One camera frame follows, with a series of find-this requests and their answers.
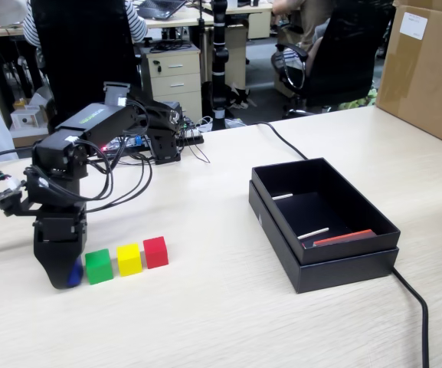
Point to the black cardboard box tray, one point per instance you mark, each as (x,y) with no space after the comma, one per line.
(339,250)

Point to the open brown floor carton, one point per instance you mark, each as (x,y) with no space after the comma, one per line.
(33,141)

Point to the green wooden cube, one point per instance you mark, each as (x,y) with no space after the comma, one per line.
(99,267)

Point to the green yellow patterned fabric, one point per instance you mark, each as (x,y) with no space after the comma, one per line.
(358,101)

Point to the seated person in tan shirt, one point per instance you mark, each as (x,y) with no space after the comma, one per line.
(314,23)

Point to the red wooden cube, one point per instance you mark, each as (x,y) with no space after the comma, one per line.
(155,253)

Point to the black pole with white rings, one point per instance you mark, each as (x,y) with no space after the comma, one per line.
(219,57)

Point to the beige three-drawer cabinet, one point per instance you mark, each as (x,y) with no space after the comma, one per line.
(178,76)

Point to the black open box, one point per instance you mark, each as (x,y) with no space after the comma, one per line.
(343,276)

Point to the small white box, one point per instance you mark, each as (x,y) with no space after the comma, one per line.
(26,119)

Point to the black office chair with armrest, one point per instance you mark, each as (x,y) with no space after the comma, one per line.
(351,57)

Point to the blue wooden cube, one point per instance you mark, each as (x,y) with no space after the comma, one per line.
(76,274)

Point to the small beige pedestal cabinet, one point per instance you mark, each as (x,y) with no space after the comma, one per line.
(259,25)

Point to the large brown cardboard box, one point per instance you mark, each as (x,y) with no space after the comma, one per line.
(423,76)

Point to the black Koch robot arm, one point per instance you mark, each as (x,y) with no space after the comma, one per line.
(102,122)

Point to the circuit board with red LED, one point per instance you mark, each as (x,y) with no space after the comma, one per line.
(128,143)

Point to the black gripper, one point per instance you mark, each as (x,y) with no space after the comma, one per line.
(59,226)

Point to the thin black stand pole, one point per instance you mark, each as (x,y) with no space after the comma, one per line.
(202,46)

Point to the beige office desk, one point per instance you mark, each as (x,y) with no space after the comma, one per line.
(238,38)

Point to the black high-back office chair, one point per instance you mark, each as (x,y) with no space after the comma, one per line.
(82,57)

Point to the open black laptop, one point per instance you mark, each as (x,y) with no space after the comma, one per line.
(159,7)

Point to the yellow wooden cube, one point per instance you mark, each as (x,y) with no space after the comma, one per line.
(129,260)

